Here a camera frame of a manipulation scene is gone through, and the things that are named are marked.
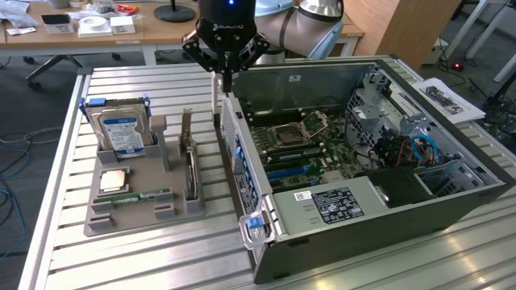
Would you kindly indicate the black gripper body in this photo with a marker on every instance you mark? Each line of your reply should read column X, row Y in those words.
column 227, row 27

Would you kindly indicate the graphics card with black fan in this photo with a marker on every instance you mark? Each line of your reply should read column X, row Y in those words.
column 193, row 178

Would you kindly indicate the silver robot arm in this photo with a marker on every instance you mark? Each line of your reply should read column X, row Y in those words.
column 306, row 30

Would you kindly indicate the black lamp base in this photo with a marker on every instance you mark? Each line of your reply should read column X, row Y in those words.
column 174, row 13

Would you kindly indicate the white cube box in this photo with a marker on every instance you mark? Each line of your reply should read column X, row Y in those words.
column 122, row 25

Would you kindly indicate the black RAM slot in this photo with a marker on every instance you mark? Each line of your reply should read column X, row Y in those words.
column 275, row 116
column 278, row 120
column 274, row 112
column 279, row 124

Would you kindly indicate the red small pack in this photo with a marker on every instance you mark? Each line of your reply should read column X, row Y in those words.
column 126, row 9

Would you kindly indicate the flat white box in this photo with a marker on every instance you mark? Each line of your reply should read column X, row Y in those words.
column 95, row 33

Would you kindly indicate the metal socket cover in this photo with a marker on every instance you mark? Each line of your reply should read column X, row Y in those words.
column 315, row 121

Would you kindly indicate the white tape roll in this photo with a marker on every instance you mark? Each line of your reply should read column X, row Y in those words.
column 93, row 22

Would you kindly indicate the CPU socket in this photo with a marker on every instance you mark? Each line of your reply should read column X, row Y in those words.
column 289, row 134

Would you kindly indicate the blue disk carrier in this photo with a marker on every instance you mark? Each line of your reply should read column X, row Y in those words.
column 97, row 101

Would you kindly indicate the hard disk with blue label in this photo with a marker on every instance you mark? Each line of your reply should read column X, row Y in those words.
column 121, row 133

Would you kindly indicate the blue card retention latch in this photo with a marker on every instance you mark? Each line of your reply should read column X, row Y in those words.
column 253, row 198
column 249, row 185
column 241, row 156
column 245, row 171

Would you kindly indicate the metal drive cage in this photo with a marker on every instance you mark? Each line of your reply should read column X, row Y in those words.
column 371, row 114

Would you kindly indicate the black topped white box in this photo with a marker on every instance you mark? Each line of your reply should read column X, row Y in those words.
column 57, row 19

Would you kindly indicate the wooden cabinet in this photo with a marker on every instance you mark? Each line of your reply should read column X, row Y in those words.
column 403, row 30

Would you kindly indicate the black chair base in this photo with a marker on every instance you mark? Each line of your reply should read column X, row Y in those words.
column 49, row 65

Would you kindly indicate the grey cup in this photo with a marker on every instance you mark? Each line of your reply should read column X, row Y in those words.
column 58, row 3

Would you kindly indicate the green motherboard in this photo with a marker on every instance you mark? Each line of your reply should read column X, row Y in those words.
column 335, row 151

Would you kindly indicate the black PCIe expansion slot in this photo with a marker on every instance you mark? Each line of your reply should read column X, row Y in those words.
column 289, row 167

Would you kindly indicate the wooden desk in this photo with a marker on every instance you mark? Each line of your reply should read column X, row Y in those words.
column 41, row 39

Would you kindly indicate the blue PCIe expansion slot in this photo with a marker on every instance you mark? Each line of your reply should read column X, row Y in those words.
column 289, row 174

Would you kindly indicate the white paper slip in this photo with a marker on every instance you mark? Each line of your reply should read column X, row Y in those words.
column 21, row 30

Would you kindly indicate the crumpled plastic bag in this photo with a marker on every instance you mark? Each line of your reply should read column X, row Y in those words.
column 17, row 15

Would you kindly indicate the grey parts rack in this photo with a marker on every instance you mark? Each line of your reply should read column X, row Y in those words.
column 146, row 187

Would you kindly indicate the silver CPU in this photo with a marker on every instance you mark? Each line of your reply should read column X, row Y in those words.
column 113, row 181

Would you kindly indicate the printed paper stack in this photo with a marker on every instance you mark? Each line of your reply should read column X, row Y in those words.
column 447, row 99

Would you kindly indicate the black box with red light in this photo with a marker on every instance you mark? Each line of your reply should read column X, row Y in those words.
column 458, row 66

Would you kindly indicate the silver power supply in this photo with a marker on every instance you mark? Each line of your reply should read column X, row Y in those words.
column 290, row 217

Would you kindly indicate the blue case release latch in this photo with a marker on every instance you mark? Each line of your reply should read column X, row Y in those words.
column 254, row 226

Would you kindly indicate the black tripod stand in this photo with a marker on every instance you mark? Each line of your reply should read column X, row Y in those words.
column 501, row 99

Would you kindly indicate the metal disk bay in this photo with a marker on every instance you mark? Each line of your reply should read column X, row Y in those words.
column 451, row 178

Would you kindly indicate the open PC case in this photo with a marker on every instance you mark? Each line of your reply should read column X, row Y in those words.
column 363, row 241

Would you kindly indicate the black panel switch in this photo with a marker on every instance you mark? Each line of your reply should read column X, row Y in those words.
column 238, row 114

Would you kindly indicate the white desk frame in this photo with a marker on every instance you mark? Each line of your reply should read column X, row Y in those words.
column 479, row 27

